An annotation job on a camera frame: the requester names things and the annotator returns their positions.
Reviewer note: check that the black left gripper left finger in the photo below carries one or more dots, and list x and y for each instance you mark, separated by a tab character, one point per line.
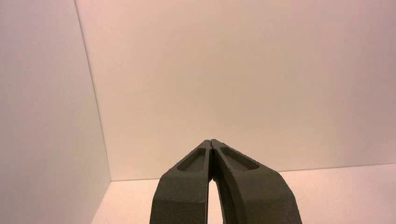
182	191

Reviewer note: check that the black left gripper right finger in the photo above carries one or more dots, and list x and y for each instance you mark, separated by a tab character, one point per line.
256	194

